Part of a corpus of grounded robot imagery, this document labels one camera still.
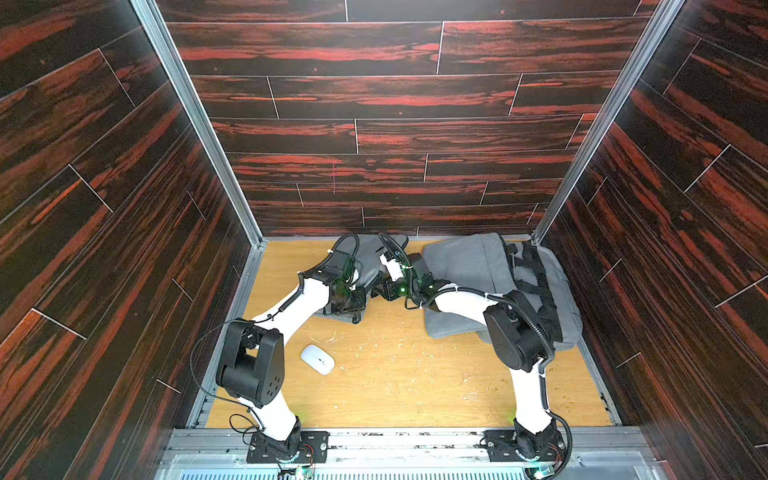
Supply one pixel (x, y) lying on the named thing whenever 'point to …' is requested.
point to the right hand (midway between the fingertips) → (381, 280)
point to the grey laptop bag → (364, 250)
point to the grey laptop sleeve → (477, 262)
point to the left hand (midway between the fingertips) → (367, 306)
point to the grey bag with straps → (538, 275)
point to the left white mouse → (317, 359)
